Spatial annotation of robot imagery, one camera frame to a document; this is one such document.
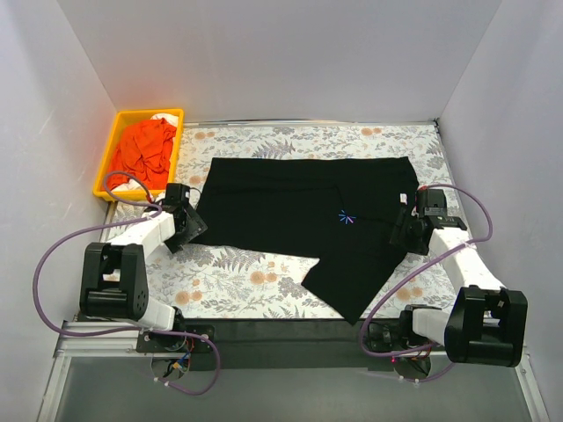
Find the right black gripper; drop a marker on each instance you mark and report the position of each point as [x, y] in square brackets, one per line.
[401, 230]

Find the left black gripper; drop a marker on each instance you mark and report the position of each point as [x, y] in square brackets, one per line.
[193, 224]

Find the black t shirt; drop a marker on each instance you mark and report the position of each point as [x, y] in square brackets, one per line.
[339, 212]

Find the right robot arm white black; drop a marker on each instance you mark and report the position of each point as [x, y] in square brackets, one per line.
[487, 321]

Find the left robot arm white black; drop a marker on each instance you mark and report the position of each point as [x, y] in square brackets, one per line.
[115, 282]

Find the yellow plastic bin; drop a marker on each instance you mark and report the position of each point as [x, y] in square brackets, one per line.
[141, 154]

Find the floral table cloth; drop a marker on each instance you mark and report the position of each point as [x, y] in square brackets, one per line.
[222, 282]

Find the orange t shirt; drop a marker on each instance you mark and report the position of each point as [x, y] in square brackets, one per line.
[145, 154]

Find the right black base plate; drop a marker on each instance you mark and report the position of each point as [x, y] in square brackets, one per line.
[386, 335]

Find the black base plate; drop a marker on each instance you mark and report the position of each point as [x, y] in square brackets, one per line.
[165, 343]
[386, 335]

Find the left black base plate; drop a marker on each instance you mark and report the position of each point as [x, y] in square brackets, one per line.
[165, 343]

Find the aluminium frame rail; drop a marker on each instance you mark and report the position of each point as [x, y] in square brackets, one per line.
[115, 344]

